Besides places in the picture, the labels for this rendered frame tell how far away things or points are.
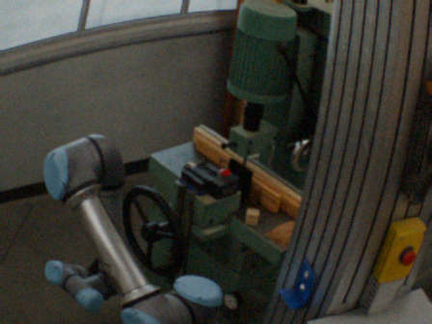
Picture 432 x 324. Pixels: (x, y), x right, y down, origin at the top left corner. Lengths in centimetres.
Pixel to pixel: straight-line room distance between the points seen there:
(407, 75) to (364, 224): 31
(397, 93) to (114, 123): 282
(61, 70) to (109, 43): 29
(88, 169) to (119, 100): 211
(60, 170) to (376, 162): 78
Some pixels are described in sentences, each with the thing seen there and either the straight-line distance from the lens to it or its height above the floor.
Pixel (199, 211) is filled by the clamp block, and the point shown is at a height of 92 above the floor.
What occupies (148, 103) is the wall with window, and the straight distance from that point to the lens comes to 401.
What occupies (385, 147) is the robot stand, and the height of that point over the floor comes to 163.
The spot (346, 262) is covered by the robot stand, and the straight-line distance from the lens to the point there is 143.
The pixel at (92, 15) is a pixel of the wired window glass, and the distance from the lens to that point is 367.
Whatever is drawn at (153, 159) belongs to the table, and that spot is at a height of 89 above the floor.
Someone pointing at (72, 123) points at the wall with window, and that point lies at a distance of 382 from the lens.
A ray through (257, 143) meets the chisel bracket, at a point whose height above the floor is 104.
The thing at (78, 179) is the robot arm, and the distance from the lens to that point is 178.
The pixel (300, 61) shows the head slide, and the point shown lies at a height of 133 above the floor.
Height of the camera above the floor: 220
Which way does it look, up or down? 30 degrees down
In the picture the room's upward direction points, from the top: 9 degrees clockwise
